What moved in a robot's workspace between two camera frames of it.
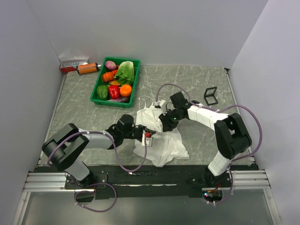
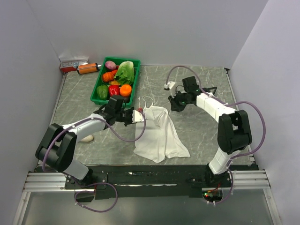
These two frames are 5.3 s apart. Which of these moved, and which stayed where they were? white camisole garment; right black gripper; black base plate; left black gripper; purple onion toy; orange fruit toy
Moved: right black gripper; left black gripper
Stayed: purple onion toy; black base plate; white camisole garment; orange fruit toy
